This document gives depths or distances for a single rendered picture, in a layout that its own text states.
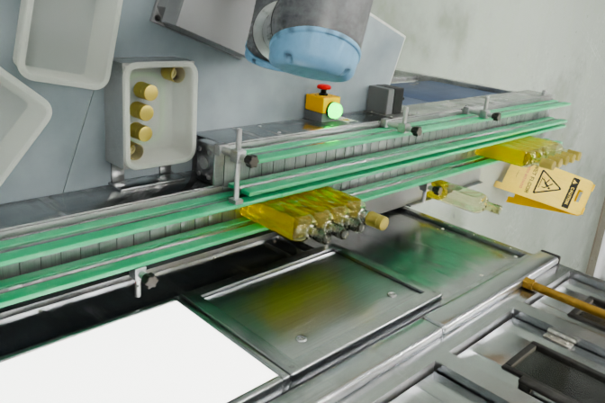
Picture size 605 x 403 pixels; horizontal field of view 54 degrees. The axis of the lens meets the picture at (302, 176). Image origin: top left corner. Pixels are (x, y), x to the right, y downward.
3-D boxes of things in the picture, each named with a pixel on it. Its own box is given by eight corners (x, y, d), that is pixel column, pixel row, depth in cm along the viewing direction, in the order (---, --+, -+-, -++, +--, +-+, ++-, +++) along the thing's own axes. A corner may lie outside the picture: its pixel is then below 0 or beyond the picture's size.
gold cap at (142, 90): (132, 82, 125) (143, 85, 122) (148, 80, 127) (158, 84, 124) (133, 98, 126) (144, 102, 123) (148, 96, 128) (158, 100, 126)
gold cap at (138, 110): (128, 102, 125) (139, 105, 123) (143, 100, 128) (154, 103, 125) (129, 118, 127) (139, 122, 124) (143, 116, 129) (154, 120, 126)
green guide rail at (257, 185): (227, 186, 136) (249, 197, 131) (227, 183, 136) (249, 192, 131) (548, 118, 256) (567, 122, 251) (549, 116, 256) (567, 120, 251)
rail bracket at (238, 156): (211, 194, 134) (246, 211, 125) (213, 122, 128) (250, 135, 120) (221, 192, 136) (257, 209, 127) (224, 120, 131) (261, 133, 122)
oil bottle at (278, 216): (239, 215, 142) (301, 246, 128) (239, 192, 140) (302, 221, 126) (257, 210, 146) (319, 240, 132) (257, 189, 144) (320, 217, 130)
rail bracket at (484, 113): (460, 113, 204) (495, 121, 195) (464, 93, 201) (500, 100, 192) (466, 112, 206) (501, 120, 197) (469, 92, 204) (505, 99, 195)
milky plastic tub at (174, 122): (105, 162, 127) (125, 172, 121) (103, 57, 120) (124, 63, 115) (175, 151, 139) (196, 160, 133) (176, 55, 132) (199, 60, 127)
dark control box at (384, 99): (365, 110, 186) (385, 115, 180) (367, 85, 184) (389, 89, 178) (381, 108, 192) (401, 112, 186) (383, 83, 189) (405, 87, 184)
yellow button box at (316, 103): (302, 117, 167) (321, 122, 162) (304, 91, 165) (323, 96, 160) (320, 115, 172) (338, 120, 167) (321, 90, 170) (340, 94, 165)
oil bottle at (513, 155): (474, 154, 218) (548, 174, 199) (476, 139, 216) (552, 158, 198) (482, 152, 222) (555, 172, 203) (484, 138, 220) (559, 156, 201)
